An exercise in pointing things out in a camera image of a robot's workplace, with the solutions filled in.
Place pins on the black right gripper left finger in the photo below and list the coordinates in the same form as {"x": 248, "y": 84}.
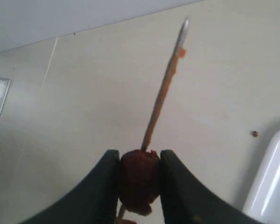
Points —
{"x": 93, "y": 201}

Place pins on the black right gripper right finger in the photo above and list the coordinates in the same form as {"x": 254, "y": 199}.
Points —
{"x": 185, "y": 200}

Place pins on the red meat ball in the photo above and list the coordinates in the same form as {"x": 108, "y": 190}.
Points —
{"x": 139, "y": 182}
{"x": 125, "y": 221}

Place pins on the thin metal skewer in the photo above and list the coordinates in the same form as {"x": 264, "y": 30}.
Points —
{"x": 178, "y": 52}

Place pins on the white plastic tray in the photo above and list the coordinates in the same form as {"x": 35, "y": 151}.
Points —
{"x": 263, "y": 200}

